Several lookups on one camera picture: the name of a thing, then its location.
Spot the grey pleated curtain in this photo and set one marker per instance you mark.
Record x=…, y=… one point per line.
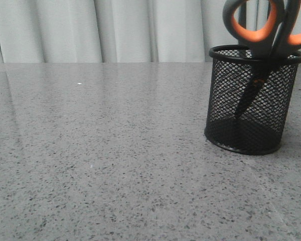
x=110, y=31

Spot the black mesh pen bucket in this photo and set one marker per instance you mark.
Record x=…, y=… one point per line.
x=259, y=130

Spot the grey orange handled scissors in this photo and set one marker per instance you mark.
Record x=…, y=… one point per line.
x=273, y=42

